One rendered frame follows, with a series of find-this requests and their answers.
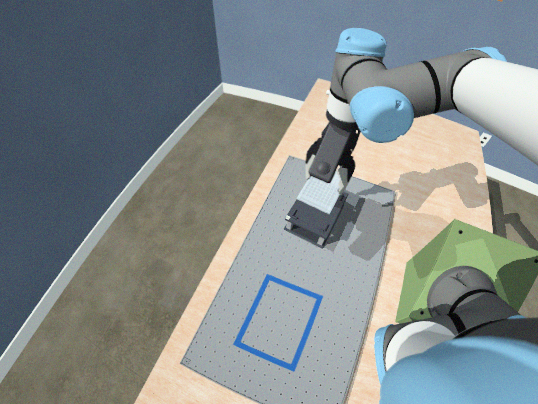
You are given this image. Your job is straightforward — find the blue rectangular tape outline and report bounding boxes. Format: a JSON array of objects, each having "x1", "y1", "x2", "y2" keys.
[{"x1": 233, "y1": 274, "x2": 323, "y2": 372}]

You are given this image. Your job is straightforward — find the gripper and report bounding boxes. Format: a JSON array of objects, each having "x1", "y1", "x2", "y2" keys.
[{"x1": 306, "y1": 110, "x2": 361, "y2": 195}]

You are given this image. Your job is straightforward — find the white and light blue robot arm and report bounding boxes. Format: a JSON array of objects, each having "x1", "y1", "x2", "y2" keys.
[{"x1": 308, "y1": 28, "x2": 538, "y2": 404}]

